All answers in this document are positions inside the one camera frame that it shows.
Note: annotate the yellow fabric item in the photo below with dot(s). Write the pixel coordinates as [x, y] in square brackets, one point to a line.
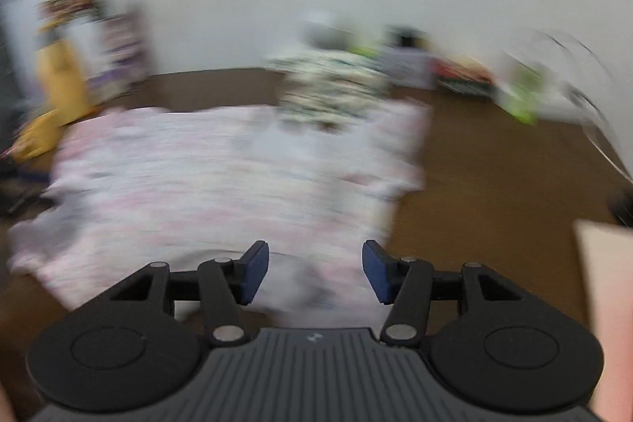
[62, 95]

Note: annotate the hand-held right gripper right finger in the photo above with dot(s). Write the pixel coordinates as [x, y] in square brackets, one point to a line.
[376, 271]

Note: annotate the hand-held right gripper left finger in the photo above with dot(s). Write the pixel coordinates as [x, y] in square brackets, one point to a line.
[254, 271]

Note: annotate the bright green item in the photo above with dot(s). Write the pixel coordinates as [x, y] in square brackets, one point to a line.
[521, 95]

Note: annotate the pale pink object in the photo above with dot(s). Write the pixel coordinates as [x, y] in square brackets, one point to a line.
[611, 303]

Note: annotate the cream teal floral cloth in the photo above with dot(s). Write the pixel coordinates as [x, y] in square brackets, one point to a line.
[331, 91]

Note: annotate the colourful striped pile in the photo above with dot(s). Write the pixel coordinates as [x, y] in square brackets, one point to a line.
[465, 76]

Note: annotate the pink floral garment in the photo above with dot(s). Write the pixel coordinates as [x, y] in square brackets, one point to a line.
[207, 175]

